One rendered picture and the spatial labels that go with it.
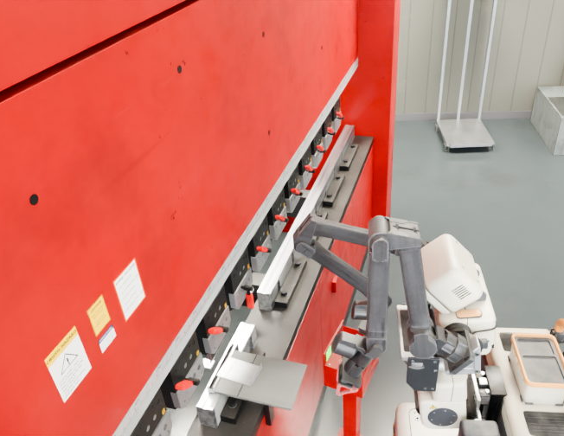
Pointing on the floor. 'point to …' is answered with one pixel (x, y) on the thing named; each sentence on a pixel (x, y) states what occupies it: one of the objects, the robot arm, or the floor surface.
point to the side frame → (372, 96)
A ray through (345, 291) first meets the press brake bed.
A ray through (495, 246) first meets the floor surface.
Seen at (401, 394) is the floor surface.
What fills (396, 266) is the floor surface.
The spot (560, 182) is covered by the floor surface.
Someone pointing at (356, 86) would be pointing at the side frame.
